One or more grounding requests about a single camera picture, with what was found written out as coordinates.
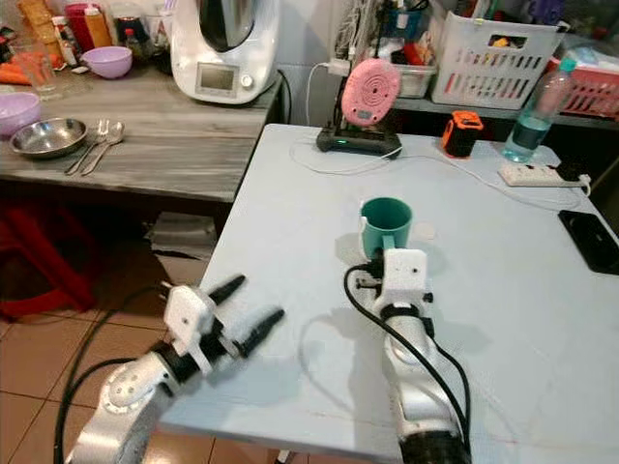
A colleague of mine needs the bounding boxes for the green plastic cup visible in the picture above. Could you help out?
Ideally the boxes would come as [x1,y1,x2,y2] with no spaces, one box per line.
[359,196,414,262]

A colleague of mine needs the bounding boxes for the white box under table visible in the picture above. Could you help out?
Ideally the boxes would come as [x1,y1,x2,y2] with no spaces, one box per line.
[149,212,220,288]

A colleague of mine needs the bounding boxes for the black charging base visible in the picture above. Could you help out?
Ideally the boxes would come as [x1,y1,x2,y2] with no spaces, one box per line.
[315,124,403,159]

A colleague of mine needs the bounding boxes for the orange and black gadget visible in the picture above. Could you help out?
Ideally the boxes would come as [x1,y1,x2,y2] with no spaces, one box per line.
[439,109,486,160]

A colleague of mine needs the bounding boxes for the pink round device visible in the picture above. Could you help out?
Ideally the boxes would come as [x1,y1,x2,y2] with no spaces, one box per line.
[340,57,403,130]

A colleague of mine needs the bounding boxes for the white power strip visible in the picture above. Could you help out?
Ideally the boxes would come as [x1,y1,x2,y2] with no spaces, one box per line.
[499,161,570,189]

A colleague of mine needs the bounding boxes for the clear plastic container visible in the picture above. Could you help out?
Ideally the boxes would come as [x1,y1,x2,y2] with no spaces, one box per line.
[397,62,438,100]

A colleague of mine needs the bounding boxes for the steel spoon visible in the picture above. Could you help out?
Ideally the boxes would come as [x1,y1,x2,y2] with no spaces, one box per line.
[81,121,126,178]

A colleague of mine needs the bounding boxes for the red plastic stool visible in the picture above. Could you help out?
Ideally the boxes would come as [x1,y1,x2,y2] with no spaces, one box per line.
[0,197,85,322]

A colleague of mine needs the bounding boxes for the steel fork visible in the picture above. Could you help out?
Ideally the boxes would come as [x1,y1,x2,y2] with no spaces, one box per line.
[64,119,110,176]

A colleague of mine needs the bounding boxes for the white plug adapter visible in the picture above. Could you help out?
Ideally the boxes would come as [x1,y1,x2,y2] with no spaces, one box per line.
[323,57,352,79]

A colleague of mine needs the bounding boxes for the black smartphone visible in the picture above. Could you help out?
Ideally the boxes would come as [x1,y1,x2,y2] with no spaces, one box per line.
[557,209,619,276]

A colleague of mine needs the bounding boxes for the clear plastic water bottle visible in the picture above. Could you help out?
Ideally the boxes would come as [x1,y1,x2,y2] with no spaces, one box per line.
[502,55,578,164]

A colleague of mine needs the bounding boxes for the white kitchen food processor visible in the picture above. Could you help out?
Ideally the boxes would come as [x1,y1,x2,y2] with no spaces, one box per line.
[168,0,282,105]

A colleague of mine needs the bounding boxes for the stainless steel bowl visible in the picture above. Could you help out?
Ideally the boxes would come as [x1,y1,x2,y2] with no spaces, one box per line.
[10,117,89,160]

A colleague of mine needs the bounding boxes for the white plastic basket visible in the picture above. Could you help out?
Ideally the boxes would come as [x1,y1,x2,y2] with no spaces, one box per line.
[431,11,565,110]

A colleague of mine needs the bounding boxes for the small purple plastic bowl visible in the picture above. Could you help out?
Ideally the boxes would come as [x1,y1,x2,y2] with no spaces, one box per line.
[80,44,133,80]

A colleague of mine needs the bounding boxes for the large purple plastic bowl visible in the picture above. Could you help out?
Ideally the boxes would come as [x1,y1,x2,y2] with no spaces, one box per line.
[0,93,43,138]

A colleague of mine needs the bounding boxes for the red plastic basket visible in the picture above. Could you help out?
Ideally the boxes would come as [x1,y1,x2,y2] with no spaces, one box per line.
[555,56,619,120]

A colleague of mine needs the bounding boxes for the orange carrots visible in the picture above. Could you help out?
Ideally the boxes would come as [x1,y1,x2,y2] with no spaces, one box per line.
[0,62,34,87]

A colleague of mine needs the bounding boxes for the clear drinking glass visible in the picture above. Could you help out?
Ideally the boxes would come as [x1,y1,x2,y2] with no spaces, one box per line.
[14,43,61,100]

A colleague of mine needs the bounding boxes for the orange sauce bottle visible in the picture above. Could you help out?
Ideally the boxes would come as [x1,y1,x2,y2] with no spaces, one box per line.
[83,4,112,49]

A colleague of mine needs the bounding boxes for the red jar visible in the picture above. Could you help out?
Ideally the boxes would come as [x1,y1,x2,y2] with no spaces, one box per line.
[64,2,96,53]

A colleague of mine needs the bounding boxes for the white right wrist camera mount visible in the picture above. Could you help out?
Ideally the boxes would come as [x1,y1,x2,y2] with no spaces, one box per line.
[381,248,432,312]

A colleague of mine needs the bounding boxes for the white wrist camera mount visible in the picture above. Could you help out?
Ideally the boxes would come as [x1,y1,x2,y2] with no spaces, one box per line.
[381,248,432,312]
[163,285,220,375]

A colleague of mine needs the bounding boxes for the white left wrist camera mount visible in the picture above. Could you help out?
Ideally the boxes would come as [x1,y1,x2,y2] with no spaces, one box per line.
[163,285,220,375]

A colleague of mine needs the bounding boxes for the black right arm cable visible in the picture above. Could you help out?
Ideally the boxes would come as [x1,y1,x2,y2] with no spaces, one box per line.
[342,262,474,441]

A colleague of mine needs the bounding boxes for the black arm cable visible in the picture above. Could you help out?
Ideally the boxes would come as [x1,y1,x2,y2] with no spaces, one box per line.
[342,262,474,441]
[54,284,175,464]

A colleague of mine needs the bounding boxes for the white cable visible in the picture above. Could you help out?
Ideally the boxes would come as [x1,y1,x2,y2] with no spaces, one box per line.
[288,60,593,194]

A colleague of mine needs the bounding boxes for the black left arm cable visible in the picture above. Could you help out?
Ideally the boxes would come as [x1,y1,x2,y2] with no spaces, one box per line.
[54,284,175,464]

